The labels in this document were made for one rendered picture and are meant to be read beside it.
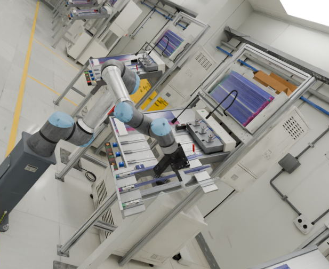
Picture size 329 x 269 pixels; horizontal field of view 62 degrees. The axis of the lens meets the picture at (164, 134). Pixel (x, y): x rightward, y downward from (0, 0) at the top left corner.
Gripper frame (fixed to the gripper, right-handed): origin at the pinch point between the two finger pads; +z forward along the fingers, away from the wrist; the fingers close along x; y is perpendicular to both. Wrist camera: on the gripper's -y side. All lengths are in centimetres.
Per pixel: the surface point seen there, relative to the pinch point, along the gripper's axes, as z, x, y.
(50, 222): 35, 54, -92
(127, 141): 11, 68, -20
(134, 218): 20.5, 9.4, -31.1
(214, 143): 28, 44, 34
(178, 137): 26, 65, 15
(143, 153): 15, 52, -13
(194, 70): 41, 184, 75
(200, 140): 25, 50, 27
